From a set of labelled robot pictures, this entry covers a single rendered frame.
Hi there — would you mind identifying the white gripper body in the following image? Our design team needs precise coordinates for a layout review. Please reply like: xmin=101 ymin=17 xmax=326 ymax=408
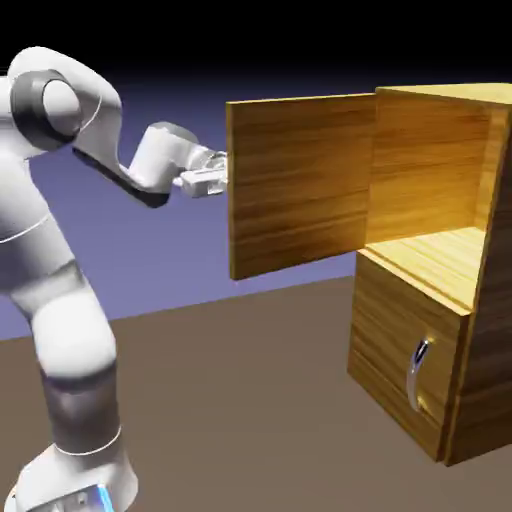
xmin=172 ymin=167 xmax=228 ymax=199

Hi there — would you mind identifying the large wooden cabinet door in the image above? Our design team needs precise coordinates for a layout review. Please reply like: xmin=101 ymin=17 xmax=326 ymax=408
xmin=225 ymin=92 xmax=378 ymax=281

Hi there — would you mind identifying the small wooden cabinet door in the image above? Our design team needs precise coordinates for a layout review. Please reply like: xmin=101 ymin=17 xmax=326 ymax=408
xmin=346 ymin=251 xmax=470 ymax=462

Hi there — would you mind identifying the light wood cabinet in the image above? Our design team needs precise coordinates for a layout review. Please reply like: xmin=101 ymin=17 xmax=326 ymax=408
xmin=346 ymin=82 xmax=512 ymax=468

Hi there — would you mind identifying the curved silver door handle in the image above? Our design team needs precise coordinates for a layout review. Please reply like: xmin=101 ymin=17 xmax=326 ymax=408
xmin=406 ymin=338 xmax=432 ymax=413

